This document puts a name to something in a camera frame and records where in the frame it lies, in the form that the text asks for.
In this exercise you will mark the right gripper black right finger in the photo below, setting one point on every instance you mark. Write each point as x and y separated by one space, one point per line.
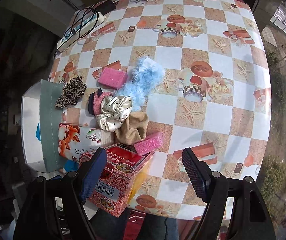
199 177

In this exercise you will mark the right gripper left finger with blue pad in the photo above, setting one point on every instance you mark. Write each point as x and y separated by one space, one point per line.
90 172

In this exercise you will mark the blue cloth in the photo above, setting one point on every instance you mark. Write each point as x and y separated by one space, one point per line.
71 165
38 132

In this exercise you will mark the cream polka dot scrunchie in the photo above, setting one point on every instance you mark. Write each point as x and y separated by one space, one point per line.
114 111

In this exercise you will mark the red patterned tissue box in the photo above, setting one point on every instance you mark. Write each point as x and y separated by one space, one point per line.
120 179

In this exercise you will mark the floral tissue pack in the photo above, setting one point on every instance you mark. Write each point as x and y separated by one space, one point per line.
74 140

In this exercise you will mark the tan beige sock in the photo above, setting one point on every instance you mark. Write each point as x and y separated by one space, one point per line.
133 129

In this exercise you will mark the pink sponge lower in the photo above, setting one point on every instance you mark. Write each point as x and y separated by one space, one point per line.
151 143

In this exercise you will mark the pink sponge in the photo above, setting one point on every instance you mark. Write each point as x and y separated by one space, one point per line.
151 143
112 78

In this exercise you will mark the person's dark trouser leg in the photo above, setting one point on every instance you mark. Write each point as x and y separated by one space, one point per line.
107 226

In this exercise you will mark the pink navy sock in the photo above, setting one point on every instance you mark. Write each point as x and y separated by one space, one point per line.
95 100

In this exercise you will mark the red bag under table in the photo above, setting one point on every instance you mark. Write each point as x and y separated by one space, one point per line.
133 225

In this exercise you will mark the grey storage box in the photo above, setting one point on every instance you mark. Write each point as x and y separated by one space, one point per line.
38 106

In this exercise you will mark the leopard print scrunchie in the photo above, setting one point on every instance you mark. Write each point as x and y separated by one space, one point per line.
72 92

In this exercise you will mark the pink sponge upper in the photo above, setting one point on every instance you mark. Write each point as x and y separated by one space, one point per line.
112 78

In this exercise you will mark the light blue fluffy scrunchie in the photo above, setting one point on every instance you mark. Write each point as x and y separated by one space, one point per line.
145 77

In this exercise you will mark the checkered plastic tablecloth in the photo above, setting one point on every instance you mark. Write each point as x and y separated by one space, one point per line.
215 97

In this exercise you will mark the white power strip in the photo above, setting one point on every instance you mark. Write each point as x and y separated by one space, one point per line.
80 29

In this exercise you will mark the black power adapter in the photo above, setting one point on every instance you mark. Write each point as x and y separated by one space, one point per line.
106 7

